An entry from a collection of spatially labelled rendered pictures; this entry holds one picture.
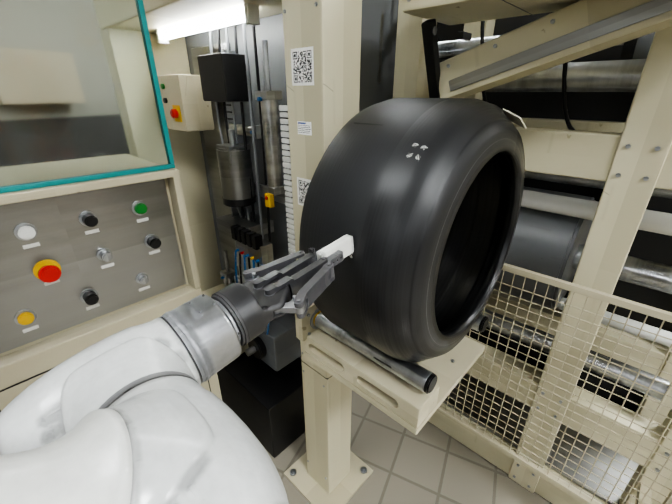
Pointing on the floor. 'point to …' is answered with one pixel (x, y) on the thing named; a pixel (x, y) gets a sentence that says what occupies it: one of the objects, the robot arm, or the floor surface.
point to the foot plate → (297, 474)
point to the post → (322, 109)
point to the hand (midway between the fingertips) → (336, 252)
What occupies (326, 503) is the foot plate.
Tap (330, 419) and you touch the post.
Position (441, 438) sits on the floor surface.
